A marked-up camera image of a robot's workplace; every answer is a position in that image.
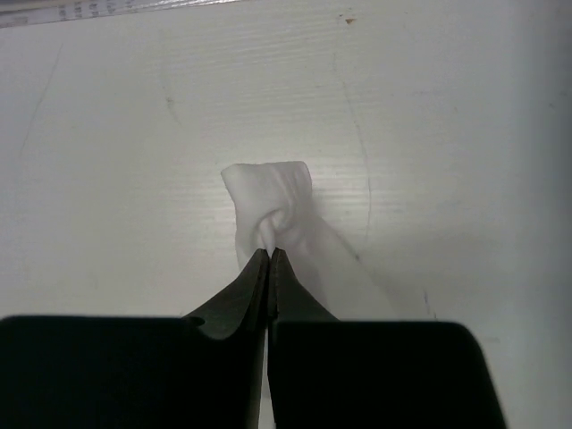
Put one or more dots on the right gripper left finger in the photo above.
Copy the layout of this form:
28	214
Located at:
201	370

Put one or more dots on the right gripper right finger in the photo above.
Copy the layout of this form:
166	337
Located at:
328	373

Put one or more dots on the white printed t shirt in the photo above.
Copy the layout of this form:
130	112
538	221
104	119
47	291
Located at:
275	209

